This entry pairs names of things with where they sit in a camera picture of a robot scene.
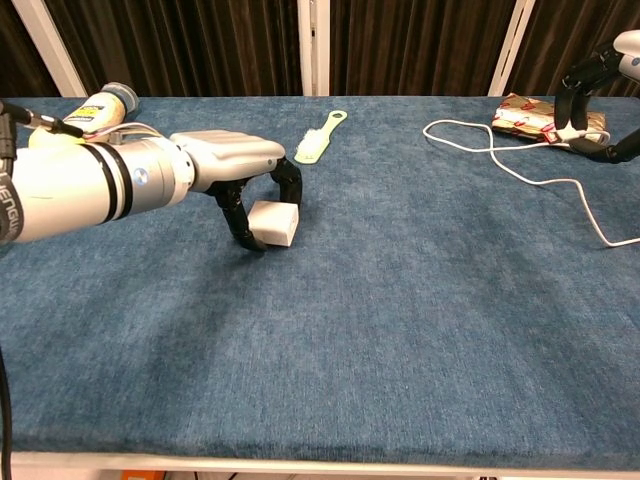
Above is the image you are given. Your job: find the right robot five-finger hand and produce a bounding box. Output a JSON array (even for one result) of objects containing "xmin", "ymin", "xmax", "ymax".
[{"xmin": 553, "ymin": 29, "xmax": 640, "ymax": 165}]

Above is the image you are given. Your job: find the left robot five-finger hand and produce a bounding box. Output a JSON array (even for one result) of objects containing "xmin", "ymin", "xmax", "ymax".
[{"xmin": 169, "ymin": 128, "xmax": 304, "ymax": 254}]

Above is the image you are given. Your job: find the white charger block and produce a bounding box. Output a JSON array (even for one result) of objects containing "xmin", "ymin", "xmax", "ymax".
[{"xmin": 248, "ymin": 200, "xmax": 300, "ymax": 249}]

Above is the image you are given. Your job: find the white cable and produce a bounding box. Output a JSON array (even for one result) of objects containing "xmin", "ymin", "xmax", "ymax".
[{"xmin": 423, "ymin": 118, "xmax": 640, "ymax": 249}]

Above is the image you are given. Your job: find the black pleated curtain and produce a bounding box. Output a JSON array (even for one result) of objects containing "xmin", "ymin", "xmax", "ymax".
[
  {"xmin": 508, "ymin": 0, "xmax": 640, "ymax": 99},
  {"xmin": 0, "ymin": 0, "xmax": 62, "ymax": 99},
  {"xmin": 44, "ymin": 0, "xmax": 304, "ymax": 98},
  {"xmin": 328, "ymin": 0, "xmax": 517, "ymax": 97}
]

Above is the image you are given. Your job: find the light green brush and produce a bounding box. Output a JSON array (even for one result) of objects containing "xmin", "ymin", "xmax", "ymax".
[{"xmin": 293, "ymin": 110, "xmax": 349, "ymax": 165}]

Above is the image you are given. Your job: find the gold red snack packet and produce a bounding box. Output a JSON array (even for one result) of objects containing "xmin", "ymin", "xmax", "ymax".
[{"xmin": 491, "ymin": 92, "xmax": 611, "ymax": 147}]

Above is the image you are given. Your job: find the yellow lotion bottle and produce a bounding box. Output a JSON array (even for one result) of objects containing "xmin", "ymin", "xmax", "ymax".
[{"xmin": 62, "ymin": 82, "xmax": 140, "ymax": 140}]

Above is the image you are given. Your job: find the blue table cloth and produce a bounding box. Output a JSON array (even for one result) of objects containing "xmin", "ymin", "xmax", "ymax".
[{"xmin": 0, "ymin": 94, "xmax": 640, "ymax": 459}]

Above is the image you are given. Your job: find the white partition frame post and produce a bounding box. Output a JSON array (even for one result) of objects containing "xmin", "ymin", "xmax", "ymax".
[
  {"xmin": 296, "ymin": 0, "xmax": 332, "ymax": 97},
  {"xmin": 487, "ymin": 0, "xmax": 537, "ymax": 97},
  {"xmin": 9, "ymin": 0, "xmax": 89, "ymax": 98}
]

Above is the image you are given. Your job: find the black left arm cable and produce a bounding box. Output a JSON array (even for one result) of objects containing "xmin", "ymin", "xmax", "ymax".
[{"xmin": 0, "ymin": 344, "xmax": 14, "ymax": 469}]

